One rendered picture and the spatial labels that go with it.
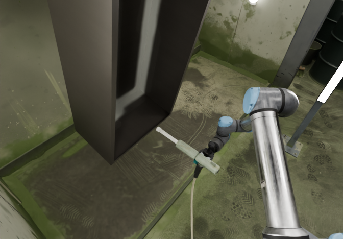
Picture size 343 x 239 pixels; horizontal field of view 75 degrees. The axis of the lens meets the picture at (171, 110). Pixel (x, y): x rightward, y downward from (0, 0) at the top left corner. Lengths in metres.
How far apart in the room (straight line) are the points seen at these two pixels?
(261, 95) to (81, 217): 1.44
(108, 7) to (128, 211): 1.42
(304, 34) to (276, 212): 2.14
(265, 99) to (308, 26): 1.81
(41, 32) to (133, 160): 1.31
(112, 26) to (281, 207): 0.82
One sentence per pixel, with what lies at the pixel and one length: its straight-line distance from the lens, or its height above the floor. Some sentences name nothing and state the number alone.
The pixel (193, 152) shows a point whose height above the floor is 0.56.
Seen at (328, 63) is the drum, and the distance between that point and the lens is 3.39.
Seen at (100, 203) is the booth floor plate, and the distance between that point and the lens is 1.85.
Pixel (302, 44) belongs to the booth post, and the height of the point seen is 0.63.
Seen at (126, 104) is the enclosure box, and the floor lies 0.52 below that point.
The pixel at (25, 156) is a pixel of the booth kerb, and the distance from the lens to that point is 2.16.
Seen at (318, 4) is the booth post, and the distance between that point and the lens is 2.69.
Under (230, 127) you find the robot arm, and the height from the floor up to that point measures 0.59.
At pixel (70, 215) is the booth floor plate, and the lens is 1.88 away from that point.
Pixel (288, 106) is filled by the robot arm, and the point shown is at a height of 1.08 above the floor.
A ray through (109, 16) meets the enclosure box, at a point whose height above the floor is 1.44.
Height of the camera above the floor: 1.70
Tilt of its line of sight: 44 degrees down
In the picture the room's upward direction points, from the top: 4 degrees clockwise
